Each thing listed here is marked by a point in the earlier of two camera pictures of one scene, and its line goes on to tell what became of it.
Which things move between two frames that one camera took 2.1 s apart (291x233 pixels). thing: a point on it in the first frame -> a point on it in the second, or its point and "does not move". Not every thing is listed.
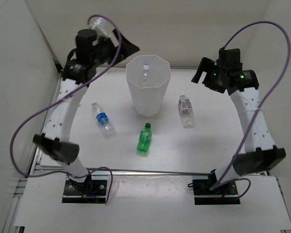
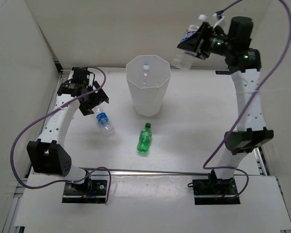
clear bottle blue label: (103, 120) does not move
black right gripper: (208, 65) -> (193, 42)
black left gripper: (126, 48) -> (98, 97)
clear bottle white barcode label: (186, 111) -> (183, 59)
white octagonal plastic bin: (147, 77) does not move
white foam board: (148, 202) does not move
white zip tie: (260, 108) -> (218, 21)
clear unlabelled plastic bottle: (146, 75) does not move
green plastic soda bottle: (144, 139) does not move
